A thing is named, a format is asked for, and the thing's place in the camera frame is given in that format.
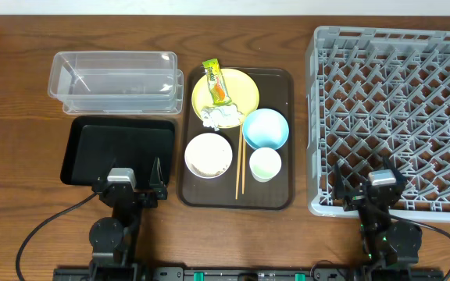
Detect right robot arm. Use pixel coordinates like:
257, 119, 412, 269
332, 158, 422, 280

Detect yellow plate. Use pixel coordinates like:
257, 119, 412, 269
191, 68, 259, 129

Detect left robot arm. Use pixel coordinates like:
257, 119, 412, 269
87, 158, 167, 281

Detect pile of rice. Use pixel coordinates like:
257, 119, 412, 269
191, 144, 228, 177

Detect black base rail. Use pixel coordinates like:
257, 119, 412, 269
52, 267, 444, 281

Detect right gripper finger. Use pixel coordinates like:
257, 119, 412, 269
332, 163, 345, 200
382, 156, 407, 183

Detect white tissue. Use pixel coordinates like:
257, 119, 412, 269
200, 104, 243, 131

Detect clear plastic bin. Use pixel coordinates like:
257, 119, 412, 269
48, 51, 184, 115

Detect green orange snack wrapper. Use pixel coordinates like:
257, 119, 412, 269
202, 59, 232, 105

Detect dark brown serving tray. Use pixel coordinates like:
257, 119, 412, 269
176, 67, 295, 210

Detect right wooden chopstick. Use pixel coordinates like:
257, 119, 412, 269
241, 136, 246, 194

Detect grey dishwasher rack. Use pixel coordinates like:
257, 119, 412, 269
305, 26, 450, 223

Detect wooden chopstick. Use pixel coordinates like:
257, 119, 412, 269
241, 136, 246, 194
235, 124, 243, 200

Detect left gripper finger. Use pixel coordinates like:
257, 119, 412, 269
100, 158, 116, 180
149, 157, 168, 200

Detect white cup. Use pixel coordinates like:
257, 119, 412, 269
249, 148, 282, 183

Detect light blue bowl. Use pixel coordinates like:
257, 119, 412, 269
242, 108, 289, 150

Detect left wooden chopstick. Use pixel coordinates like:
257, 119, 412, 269
235, 124, 243, 200

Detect white bowl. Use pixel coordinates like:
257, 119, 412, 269
184, 133, 233, 179

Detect black waste tray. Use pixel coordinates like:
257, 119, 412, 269
60, 116, 175, 189

